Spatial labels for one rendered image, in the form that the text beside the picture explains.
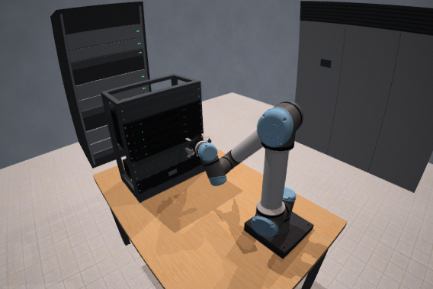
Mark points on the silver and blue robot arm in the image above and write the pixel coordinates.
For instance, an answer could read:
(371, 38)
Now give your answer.
(274, 130)

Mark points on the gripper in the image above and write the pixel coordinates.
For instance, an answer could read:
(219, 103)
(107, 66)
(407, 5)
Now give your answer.
(192, 152)

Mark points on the black server rack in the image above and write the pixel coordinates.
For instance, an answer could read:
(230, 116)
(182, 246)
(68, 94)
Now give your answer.
(150, 124)

